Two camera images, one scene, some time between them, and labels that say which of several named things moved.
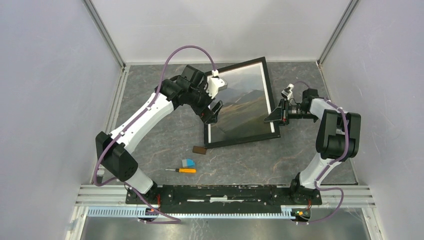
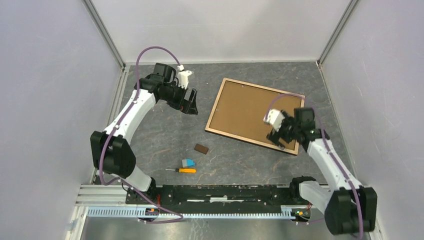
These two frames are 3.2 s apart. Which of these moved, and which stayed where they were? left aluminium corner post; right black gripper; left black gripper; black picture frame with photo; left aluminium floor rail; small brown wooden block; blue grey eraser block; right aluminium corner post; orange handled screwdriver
Moved: black picture frame with photo; right black gripper; left black gripper
Stayed: left aluminium corner post; blue grey eraser block; small brown wooden block; orange handled screwdriver; left aluminium floor rail; right aluminium corner post
